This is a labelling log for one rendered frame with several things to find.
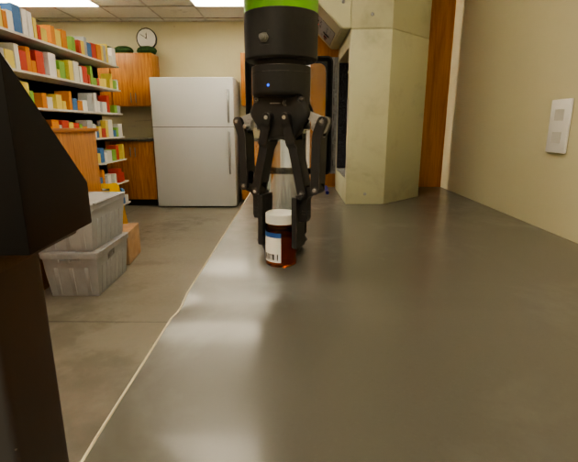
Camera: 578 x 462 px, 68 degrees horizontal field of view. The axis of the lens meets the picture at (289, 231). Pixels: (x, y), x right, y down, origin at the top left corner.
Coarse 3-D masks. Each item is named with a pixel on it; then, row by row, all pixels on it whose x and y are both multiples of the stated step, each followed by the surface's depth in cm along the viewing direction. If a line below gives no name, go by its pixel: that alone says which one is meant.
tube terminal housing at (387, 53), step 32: (352, 0) 111; (384, 0) 111; (416, 0) 118; (352, 32) 113; (384, 32) 113; (416, 32) 121; (352, 64) 115; (384, 64) 115; (416, 64) 123; (352, 96) 117; (384, 96) 117; (416, 96) 126; (352, 128) 119; (384, 128) 119; (416, 128) 129; (352, 160) 121; (384, 160) 121; (416, 160) 133; (352, 192) 123; (384, 192) 123; (416, 192) 136
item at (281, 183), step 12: (276, 156) 84; (288, 156) 84; (276, 168) 84; (288, 168) 84; (276, 180) 85; (288, 180) 85; (276, 192) 86; (288, 192) 86; (276, 204) 86; (288, 204) 86
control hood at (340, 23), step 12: (324, 0) 111; (336, 0) 111; (348, 0) 111; (324, 12) 114; (336, 12) 112; (348, 12) 112; (336, 24) 114; (348, 24) 112; (336, 36) 124; (336, 48) 141
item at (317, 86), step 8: (312, 64) 145; (320, 64) 144; (312, 72) 145; (320, 72) 145; (312, 80) 146; (320, 80) 145; (312, 88) 146; (320, 88) 146; (312, 96) 147; (320, 96) 147; (312, 104) 148; (320, 104) 147; (320, 112) 148; (256, 128) 152; (256, 136) 153; (256, 144) 153; (256, 152) 154; (256, 160) 155
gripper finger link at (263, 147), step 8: (264, 120) 55; (264, 128) 55; (264, 136) 55; (264, 144) 56; (272, 144) 58; (264, 152) 57; (272, 152) 58; (264, 160) 57; (256, 168) 58; (264, 168) 58; (256, 176) 58; (264, 176) 58; (256, 184) 58; (264, 184) 60; (256, 192) 58
